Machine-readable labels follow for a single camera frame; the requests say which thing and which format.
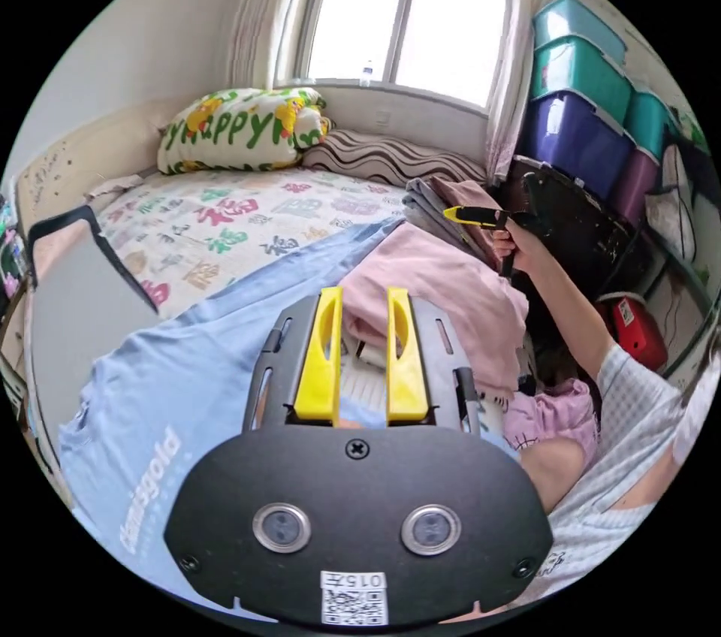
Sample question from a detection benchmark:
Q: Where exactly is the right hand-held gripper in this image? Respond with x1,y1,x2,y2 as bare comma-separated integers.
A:
442,205,557,279

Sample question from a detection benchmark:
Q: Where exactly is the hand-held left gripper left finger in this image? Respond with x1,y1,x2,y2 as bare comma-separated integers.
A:
293,285,344,421

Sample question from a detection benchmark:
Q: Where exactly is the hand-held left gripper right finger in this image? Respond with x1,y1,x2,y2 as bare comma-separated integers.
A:
385,285,433,423

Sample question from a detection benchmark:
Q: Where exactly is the light blue long sleeve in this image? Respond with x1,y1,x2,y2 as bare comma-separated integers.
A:
56,216,528,602

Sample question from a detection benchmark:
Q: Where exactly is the person's right forearm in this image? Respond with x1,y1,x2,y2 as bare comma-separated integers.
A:
520,245,620,388

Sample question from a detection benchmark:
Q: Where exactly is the person's right hand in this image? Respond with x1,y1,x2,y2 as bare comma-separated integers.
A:
491,227,545,275

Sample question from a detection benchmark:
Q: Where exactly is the pile of clothes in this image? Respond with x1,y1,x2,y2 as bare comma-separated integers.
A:
336,177,532,399

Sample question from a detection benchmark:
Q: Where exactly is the brown wavy striped pillow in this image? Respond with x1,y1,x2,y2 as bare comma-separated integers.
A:
301,128,490,189

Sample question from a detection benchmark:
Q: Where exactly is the large purple storage box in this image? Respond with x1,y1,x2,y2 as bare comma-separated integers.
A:
517,90,636,200

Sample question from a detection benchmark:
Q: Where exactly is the pale pink curtain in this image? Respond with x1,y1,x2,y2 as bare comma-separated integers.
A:
485,0,543,183
227,0,320,90

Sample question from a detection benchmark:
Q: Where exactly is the bed with printed sheet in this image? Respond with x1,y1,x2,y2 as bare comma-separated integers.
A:
12,98,496,322

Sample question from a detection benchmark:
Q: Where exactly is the small purple storage box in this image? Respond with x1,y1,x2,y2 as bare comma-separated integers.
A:
610,145,661,225

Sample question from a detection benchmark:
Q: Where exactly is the large green storage box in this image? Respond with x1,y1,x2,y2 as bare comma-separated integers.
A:
529,35,634,125

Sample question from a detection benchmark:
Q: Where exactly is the window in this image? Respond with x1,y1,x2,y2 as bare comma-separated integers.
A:
294,0,512,115

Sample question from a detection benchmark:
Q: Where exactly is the red box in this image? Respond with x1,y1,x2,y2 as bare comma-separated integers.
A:
598,293,670,372

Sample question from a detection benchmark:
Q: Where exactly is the white bag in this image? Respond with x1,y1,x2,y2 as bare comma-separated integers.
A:
644,143,698,261

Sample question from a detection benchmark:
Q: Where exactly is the small green storage box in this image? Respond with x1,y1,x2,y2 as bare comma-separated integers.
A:
623,89,681,160

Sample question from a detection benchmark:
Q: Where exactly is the light blue storage box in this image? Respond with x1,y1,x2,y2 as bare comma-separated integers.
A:
531,0,629,65

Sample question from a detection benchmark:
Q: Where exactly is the person's body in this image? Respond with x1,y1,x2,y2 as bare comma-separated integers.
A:
502,330,721,611

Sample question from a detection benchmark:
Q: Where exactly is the grey board with black rim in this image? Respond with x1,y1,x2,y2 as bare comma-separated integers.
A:
26,204,163,460

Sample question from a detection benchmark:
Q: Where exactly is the white pillow with duck print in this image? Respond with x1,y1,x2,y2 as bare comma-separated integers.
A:
156,86,330,176

